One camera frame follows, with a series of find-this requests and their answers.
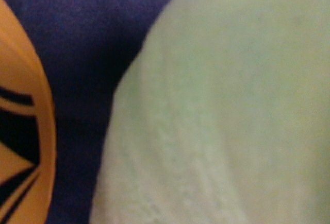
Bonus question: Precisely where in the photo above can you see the multicolour plush ball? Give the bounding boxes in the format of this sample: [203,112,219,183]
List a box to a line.
[89,0,329,223]

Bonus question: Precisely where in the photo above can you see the black tablecloth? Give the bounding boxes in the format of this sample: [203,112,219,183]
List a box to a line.
[6,0,169,223]

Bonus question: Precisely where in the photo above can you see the yellow black soccer ball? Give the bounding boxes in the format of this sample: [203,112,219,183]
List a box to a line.
[1,0,56,223]

